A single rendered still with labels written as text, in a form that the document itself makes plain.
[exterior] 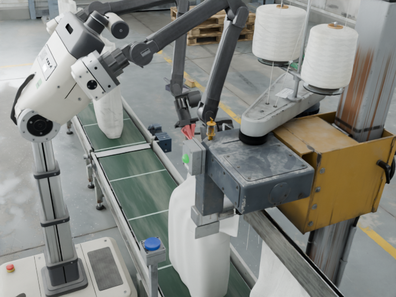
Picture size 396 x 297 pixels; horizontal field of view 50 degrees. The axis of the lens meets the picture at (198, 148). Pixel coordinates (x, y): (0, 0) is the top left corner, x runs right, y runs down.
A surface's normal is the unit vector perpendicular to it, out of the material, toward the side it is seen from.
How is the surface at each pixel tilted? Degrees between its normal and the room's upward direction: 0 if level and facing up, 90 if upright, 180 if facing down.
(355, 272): 0
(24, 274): 0
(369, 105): 90
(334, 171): 90
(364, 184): 90
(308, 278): 90
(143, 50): 78
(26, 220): 0
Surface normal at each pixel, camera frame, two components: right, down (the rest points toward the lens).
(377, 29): -0.91, 0.18
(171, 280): 0.04, -0.87
